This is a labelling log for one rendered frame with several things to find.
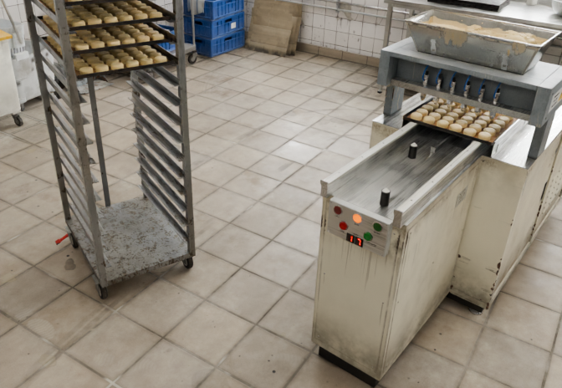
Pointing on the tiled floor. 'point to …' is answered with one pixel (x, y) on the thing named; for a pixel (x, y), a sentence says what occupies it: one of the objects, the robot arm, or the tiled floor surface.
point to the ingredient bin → (9, 94)
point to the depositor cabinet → (496, 205)
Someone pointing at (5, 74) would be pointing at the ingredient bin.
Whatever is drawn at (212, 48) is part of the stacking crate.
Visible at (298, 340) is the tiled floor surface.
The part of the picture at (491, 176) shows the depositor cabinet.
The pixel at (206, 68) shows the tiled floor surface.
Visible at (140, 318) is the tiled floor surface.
